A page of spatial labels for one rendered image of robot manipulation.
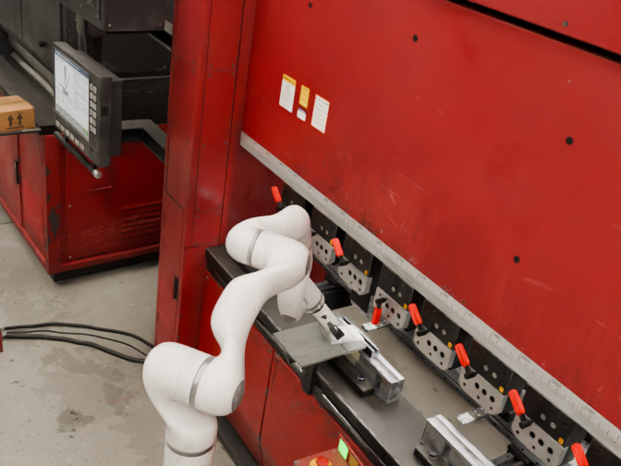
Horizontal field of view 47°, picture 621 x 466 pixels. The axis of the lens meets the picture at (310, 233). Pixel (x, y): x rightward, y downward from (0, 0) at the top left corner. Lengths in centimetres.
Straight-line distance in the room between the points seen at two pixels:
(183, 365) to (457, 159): 89
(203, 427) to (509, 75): 109
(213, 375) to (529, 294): 80
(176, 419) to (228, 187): 148
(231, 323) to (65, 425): 194
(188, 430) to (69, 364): 217
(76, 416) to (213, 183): 129
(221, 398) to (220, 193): 153
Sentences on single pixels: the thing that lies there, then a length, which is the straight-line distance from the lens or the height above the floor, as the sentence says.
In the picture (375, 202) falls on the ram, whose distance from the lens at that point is 220.
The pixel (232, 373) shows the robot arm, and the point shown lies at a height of 142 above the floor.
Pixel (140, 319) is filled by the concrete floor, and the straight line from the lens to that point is 408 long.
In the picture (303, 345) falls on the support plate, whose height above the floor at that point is 100.
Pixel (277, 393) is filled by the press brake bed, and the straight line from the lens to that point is 276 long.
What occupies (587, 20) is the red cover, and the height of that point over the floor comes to 220.
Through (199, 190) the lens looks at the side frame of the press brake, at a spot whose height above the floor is 115.
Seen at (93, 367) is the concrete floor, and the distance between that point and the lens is 377.
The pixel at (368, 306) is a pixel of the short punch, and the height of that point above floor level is 113.
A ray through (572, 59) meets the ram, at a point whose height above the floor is 212.
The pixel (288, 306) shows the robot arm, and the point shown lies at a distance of 213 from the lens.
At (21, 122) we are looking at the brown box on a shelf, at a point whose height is 103.
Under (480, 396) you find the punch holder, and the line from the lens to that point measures 204.
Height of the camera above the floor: 244
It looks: 28 degrees down
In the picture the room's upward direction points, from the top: 10 degrees clockwise
